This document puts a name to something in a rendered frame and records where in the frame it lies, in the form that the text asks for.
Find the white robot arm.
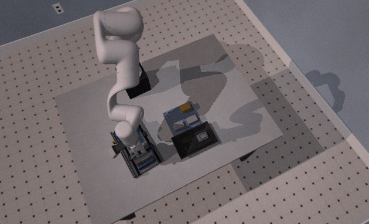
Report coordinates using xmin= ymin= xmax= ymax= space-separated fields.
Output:
xmin=93 ymin=6 xmax=144 ymax=159

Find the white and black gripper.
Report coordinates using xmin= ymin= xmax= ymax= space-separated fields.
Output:
xmin=130 ymin=140 xmax=144 ymax=155

